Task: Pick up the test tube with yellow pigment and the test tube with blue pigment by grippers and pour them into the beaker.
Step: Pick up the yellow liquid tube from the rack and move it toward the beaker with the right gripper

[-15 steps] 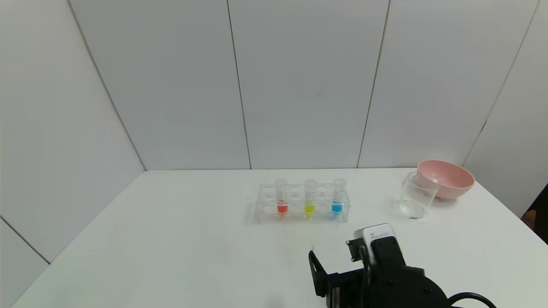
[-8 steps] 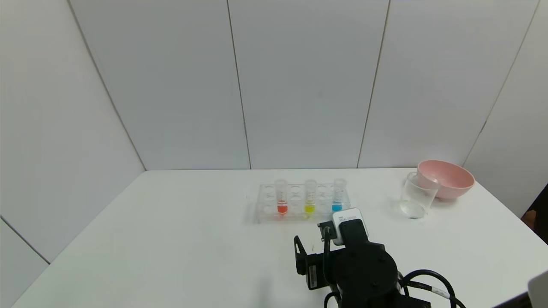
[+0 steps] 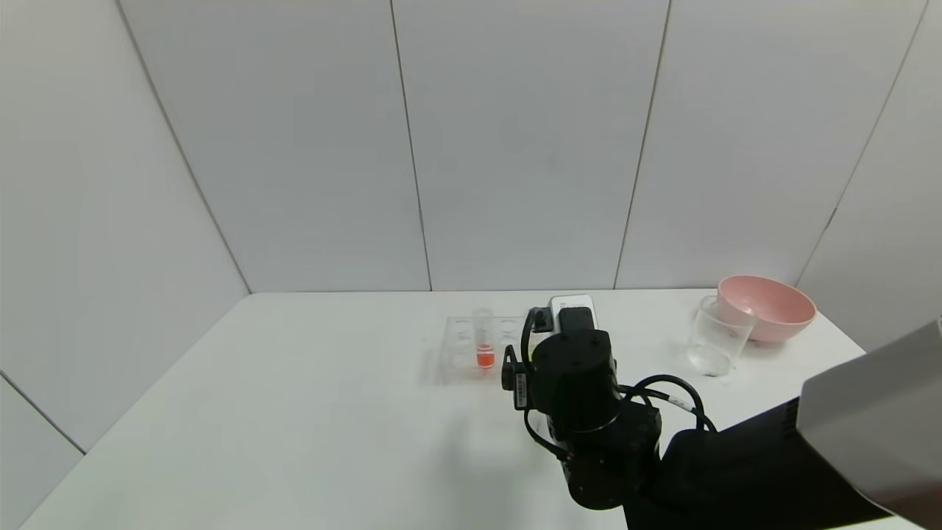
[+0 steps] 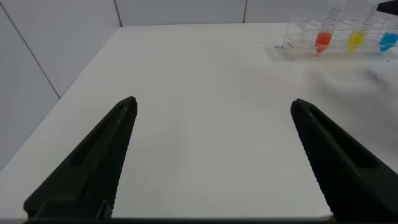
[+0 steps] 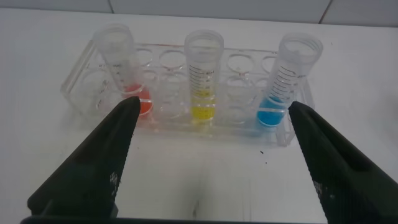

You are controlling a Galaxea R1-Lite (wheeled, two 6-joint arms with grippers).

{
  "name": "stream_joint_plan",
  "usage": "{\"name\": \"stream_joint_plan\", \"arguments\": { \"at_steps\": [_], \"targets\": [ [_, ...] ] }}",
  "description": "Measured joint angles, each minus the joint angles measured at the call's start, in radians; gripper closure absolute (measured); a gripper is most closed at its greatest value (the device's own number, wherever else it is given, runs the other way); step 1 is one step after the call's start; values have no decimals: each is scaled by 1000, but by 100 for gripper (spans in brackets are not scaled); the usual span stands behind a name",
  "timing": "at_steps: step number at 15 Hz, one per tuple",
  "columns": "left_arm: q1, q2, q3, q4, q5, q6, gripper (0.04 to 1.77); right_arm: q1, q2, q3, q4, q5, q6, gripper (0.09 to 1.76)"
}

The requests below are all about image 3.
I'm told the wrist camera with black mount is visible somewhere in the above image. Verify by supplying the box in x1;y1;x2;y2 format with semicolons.
531;294;598;336

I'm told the test tube with red liquid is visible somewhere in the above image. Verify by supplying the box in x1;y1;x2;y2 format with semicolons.
473;308;496;369

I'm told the pink bowl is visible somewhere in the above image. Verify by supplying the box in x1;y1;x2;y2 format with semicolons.
718;275;818;343

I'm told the black camera cable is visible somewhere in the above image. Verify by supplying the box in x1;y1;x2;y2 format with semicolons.
618;374;718;435

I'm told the clear plastic test tube rack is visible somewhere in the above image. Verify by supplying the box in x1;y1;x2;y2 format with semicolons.
439;315;549;385

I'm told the clear plastic beaker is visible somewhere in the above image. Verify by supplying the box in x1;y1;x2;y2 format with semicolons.
687;294;757;378

